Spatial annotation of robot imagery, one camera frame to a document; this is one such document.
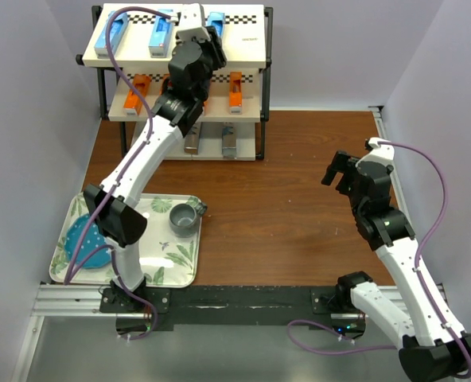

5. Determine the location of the light blue toothpaste box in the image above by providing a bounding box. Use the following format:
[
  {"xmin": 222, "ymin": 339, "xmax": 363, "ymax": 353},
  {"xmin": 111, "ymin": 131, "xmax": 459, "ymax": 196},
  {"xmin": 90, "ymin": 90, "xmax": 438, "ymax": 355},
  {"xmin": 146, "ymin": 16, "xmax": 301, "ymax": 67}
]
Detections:
[{"xmin": 206, "ymin": 12, "xmax": 225, "ymax": 38}]

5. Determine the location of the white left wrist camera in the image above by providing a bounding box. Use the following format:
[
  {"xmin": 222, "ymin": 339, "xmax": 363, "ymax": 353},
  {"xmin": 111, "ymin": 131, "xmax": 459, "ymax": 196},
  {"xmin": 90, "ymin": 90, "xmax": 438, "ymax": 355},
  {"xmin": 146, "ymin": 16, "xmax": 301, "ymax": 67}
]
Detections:
[{"xmin": 177, "ymin": 3, "xmax": 211, "ymax": 42}]

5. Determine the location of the black frame three-tier shelf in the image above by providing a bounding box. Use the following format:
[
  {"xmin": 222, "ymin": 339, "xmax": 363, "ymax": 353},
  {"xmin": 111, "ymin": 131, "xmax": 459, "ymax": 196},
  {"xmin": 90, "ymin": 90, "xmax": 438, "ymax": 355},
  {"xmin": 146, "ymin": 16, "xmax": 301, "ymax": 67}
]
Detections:
[{"xmin": 76, "ymin": 3, "xmax": 273, "ymax": 161}]

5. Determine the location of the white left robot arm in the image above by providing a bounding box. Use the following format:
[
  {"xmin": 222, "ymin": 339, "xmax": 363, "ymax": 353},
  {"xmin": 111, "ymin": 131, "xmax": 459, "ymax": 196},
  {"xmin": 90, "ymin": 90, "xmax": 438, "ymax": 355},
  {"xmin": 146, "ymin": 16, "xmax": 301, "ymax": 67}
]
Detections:
[{"xmin": 84, "ymin": 26, "xmax": 227, "ymax": 312}]

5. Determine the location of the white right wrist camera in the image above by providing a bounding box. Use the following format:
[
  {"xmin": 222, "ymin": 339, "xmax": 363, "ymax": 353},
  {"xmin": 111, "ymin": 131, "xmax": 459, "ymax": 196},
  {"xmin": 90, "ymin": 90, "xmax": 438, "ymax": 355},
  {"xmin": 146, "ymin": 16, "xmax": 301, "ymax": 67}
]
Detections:
[{"xmin": 362, "ymin": 137, "xmax": 395, "ymax": 166}]

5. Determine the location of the grey ceramic mug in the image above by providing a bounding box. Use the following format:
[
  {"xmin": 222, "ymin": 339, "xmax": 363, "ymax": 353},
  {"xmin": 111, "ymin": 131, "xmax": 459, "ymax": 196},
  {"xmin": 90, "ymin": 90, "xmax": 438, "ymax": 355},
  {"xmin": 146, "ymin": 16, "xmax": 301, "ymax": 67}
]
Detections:
[{"xmin": 169, "ymin": 201, "xmax": 208, "ymax": 238}]

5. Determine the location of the teal dotted plate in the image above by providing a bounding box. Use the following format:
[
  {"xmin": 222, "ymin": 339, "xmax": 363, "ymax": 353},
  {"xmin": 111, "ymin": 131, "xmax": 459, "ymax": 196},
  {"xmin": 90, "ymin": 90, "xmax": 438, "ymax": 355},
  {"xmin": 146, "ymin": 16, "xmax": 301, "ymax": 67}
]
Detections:
[{"xmin": 64, "ymin": 214, "xmax": 111, "ymax": 269}]

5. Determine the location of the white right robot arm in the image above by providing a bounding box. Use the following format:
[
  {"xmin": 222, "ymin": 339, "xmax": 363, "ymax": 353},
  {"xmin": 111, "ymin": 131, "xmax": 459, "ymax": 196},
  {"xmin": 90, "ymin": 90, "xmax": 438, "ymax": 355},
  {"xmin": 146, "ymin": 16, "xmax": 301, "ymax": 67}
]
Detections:
[{"xmin": 321, "ymin": 148, "xmax": 471, "ymax": 381}]

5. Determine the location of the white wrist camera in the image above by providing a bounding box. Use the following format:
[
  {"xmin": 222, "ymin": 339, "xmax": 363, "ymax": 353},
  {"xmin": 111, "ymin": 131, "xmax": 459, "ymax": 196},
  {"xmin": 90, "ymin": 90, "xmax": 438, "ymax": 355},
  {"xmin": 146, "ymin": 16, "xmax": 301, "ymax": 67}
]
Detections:
[
  {"xmin": 177, "ymin": 3, "xmax": 211, "ymax": 42},
  {"xmin": 362, "ymin": 137, "xmax": 395, "ymax": 166}
]

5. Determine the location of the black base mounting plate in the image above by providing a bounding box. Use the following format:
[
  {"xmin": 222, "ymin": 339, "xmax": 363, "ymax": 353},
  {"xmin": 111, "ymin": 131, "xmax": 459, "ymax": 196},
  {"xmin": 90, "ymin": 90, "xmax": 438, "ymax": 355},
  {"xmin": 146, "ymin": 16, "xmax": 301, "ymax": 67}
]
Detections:
[{"xmin": 99, "ymin": 284, "xmax": 382, "ymax": 332}]

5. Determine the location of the metallic blue toothpaste box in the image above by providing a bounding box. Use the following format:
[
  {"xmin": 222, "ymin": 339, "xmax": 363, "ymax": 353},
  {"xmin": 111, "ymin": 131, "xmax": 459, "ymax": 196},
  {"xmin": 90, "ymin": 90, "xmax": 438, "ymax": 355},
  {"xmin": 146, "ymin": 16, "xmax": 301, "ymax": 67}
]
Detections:
[{"xmin": 221, "ymin": 123, "xmax": 237, "ymax": 159}]

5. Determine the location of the orange toothpaste box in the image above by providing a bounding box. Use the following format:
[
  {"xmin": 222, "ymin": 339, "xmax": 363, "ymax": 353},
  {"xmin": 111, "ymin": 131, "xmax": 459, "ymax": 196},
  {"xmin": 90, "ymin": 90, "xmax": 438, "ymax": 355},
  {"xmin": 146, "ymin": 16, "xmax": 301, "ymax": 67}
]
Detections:
[
  {"xmin": 123, "ymin": 74, "xmax": 151, "ymax": 116},
  {"xmin": 160, "ymin": 73, "xmax": 169, "ymax": 95},
  {"xmin": 228, "ymin": 72, "xmax": 243, "ymax": 115}
]

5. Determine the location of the leaf-patterned white tray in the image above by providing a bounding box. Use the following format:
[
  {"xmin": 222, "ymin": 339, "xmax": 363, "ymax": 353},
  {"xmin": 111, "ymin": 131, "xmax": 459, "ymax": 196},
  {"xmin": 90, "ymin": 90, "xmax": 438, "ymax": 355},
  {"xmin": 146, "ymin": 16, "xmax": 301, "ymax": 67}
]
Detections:
[{"xmin": 49, "ymin": 193, "xmax": 200, "ymax": 288}]

